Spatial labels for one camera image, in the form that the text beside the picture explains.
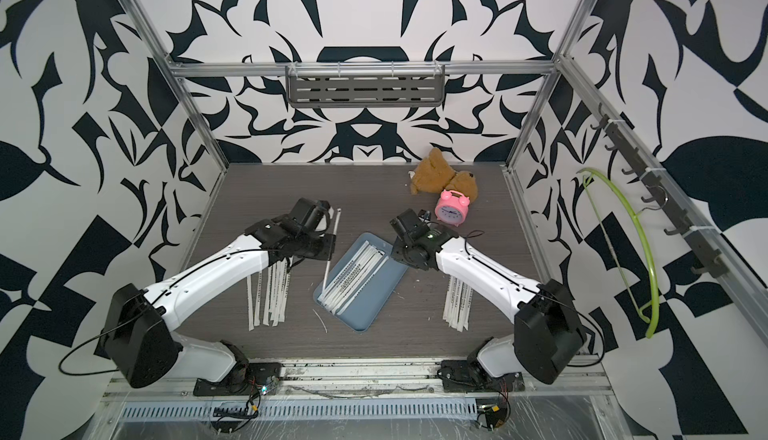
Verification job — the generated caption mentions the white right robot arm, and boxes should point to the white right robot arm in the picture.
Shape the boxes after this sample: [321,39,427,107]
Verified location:
[390,209,587,385]

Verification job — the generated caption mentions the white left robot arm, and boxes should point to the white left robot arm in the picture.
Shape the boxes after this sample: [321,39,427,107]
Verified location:
[98,198,335,392]

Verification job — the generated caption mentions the blue storage tray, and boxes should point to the blue storage tray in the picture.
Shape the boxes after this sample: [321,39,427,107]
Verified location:
[313,232,408,332]

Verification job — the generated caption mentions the left pile wrapped straw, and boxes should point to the left pile wrapped straw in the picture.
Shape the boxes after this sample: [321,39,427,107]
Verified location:
[245,260,291,331]

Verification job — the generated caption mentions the pile wrapped straw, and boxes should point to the pile wrapped straw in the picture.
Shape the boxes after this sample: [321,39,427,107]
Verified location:
[245,260,291,331]
[443,276,473,332]

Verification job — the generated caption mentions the pink alarm clock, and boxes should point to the pink alarm clock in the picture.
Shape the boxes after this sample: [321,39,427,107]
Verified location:
[434,190,471,226]

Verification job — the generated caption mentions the brown teddy bear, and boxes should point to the brown teddy bear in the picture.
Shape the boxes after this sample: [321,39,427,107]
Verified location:
[410,147,479,202]

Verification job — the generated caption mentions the right pile wrapped straw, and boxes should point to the right pile wrapped straw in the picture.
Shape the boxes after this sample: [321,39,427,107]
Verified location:
[443,276,473,332]

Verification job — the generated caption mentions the small white paper scrap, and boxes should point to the small white paper scrap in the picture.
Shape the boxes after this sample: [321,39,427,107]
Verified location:
[312,309,328,334]

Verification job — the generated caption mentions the green clothes hanger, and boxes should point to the green clothes hanger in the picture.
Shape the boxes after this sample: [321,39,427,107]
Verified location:
[577,167,661,339]

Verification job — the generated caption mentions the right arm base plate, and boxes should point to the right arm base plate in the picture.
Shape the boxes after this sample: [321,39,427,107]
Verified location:
[436,360,526,393]

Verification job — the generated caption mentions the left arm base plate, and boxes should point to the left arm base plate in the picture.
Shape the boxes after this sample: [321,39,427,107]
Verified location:
[193,362,283,397]

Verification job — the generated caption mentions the grey wall shelf rack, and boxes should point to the grey wall shelf rack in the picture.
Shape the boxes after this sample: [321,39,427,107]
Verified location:
[285,62,447,108]

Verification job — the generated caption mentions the white cable duct strip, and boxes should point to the white cable duct strip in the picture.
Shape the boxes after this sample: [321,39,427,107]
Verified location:
[121,398,479,423]

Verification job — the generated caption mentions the black wall hook rail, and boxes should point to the black wall hook rail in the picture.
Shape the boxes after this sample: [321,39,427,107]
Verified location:
[594,102,730,278]

